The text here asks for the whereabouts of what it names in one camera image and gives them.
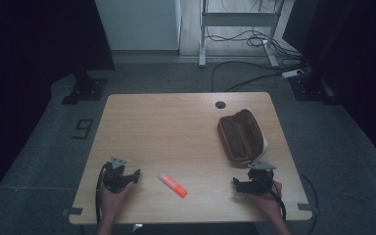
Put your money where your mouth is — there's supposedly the white desk frame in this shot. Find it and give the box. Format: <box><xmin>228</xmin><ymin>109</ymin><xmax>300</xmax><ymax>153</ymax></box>
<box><xmin>198</xmin><ymin>0</ymin><xmax>288</xmax><ymax>69</ymax></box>

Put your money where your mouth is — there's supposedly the brown pencil case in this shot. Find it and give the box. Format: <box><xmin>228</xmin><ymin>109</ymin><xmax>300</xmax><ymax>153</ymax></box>
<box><xmin>216</xmin><ymin>108</ymin><xmax>270</xmax><ymax>168</ymax></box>

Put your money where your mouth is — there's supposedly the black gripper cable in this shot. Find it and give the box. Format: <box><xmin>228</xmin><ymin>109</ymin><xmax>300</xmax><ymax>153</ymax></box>
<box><xmin>94</xmin><ymin>162</ymin><xmax>110</xmax><ymax>226</ymax></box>
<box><xmin>261</xmin><ymin>178</ymin><xmax>288</xmax><ymax>223</ymax></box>

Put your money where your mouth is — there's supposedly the white panel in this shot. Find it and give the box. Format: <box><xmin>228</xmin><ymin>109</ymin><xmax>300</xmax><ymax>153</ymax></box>
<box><xmin>94</xmin><ymin>0</ymin><xmax>182</xmax><ymax>52</ymax></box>

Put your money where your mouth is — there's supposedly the tangle of black cables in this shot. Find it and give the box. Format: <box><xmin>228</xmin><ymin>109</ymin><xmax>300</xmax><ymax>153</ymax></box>
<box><xmin>205</xmin><ymin>27</ymin><xmax>303</xmax><ymax>62</ymax></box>

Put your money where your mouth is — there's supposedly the black floor cable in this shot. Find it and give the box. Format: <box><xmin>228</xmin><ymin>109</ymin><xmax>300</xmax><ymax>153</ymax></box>
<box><xmin>210</xmin><ymin>60</ymin><xmax>309</xmax><ymax>93</ymax></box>

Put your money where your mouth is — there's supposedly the black tape floor mark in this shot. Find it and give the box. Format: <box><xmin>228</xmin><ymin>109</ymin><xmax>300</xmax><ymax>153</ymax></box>
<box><xmin>70</xmin><ymin>118</ymin><xmax>95</xmax><ymax>141</ymax></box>

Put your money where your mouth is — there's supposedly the black stand base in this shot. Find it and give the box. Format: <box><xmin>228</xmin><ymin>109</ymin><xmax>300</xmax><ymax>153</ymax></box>
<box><xmin>61</xmin><ymin>70</ymin><xmax>110</xmax><ymax>106</ymax></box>
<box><xmin>288</xmin><ymin>71</ymin><xmax>337</xmax><ymax>103</ymax></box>

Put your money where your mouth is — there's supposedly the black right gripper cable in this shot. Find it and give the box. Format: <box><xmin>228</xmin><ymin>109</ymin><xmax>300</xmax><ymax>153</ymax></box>
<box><xmin>261</xmin><ymin>178</ymin><xmax>288</xmax><ymax>223</ymax></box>

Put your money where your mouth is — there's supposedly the black curtain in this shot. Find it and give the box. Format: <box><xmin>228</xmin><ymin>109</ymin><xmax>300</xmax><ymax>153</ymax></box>
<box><xmin>0</xmin><ymin>0</ymin><xmax>117</xmax><ymax>210</ymax></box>
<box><xmin>282</xmin><ymin>0</ymin><xmax>376</xmax><ymax>170</ymax></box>

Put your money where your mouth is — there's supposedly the white power strip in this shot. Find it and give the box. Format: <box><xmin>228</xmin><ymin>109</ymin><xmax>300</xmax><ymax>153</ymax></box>
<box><xmin>280</xmin><ymin>69</ymin><xmax>306</xmax><ymax>79</ymax></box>

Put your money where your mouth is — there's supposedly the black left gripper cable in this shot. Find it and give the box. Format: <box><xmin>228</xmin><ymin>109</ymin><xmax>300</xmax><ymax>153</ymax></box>
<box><xmin>94</xmin><ymin>162</ymin><xmax>110</xmax><ymax>226</ymax></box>

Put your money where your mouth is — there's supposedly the thin black cable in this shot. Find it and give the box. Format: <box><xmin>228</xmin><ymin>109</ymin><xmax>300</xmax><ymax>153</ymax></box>
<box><xmin>300</xmin><ymin>172</ymin><xmax>321</xmax><ymax>235</ymax></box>

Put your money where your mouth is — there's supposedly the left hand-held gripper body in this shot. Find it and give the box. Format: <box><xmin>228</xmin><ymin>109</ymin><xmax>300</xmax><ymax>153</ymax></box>
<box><xmin>102</xmin><ymin>156</ymin><xmax>129</xmax><ymax>194</ymax></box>

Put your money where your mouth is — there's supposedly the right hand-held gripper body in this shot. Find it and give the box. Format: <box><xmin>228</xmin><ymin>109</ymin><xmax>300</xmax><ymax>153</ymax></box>
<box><xmin>246</xmin><ymin>159</ymin><xmax>277</xmax><ymax>196</ymax></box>

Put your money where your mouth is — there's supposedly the orange white marker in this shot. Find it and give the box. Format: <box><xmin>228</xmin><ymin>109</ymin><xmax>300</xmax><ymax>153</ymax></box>
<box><xmin>158</xmin><ymin>171</ymin><xmax>188</xmax><ymax>199</ymax></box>

